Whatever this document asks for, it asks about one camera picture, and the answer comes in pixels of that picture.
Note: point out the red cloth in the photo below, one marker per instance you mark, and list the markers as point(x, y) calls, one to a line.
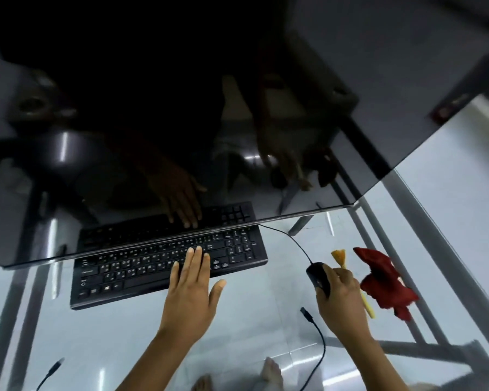
point(385, 283)

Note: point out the black computer keyboard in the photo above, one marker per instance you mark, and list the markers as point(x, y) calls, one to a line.
point(138, 266)

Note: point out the person's left thumb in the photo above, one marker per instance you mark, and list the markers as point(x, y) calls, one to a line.
point(217, 292)

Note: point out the person's left hand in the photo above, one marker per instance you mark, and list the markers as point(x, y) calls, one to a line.
point(187, 299)

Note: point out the person's right fingers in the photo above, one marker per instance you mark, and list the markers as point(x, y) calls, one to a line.
point(339, 277)

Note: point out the person's right forearm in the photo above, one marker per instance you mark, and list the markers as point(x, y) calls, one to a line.
point(375, 366)

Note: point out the person's left foot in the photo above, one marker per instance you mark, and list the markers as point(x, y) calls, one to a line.
point(202, 383)

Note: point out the black computer mouse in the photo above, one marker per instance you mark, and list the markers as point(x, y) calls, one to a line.
point(316, 273)

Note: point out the person's foot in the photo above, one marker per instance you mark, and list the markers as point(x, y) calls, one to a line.
point(202, 383)
point(271, 374)

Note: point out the person's left forearm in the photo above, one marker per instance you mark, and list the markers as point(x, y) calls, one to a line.
point(150, 362)

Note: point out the large black computer monitor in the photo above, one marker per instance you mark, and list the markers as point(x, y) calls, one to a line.
point(146, 85)

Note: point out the person's left middle finger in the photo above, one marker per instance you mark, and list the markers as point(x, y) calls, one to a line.
point(197, 264)

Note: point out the person's left little finger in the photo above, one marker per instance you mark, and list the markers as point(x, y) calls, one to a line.
point(174, 274)

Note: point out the yellow cleaning brush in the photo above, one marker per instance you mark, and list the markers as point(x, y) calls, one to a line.
point(338, 256)

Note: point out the person's right hand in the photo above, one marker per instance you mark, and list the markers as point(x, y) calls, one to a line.
point(344, 305)

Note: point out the grey metal table frame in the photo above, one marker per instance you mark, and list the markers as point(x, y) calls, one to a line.
point(409, 349)

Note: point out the person's right foot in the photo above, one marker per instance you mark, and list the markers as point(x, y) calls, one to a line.
point(271, 374)

